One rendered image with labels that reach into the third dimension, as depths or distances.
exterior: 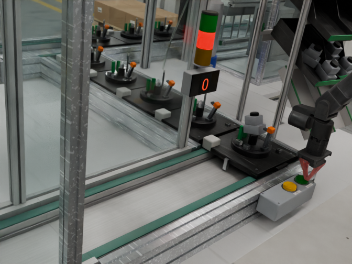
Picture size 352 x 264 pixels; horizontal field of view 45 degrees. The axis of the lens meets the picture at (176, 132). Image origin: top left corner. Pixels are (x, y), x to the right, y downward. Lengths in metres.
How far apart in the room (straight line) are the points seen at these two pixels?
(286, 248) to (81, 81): 0.84
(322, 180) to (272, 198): 0.42
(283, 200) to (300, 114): 0.26
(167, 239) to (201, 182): 0.36
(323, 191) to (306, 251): 0.36
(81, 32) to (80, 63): 0.04
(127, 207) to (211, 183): 0.30
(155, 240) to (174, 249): 0.06
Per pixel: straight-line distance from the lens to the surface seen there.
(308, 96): 1.72
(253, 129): 1.45
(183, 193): 1.29
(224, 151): 1.44
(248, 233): 1.29
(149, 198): 1.25
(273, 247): 1.27
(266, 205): 1.28
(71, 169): 0.68
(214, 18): 1.27
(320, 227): 1.41
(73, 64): 0.61
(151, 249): 1.01
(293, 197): 1.32
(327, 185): 1.65
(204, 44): 1.28
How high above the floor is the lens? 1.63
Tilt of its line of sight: 26 degrees down
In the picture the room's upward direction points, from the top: 8 degrees clockwise
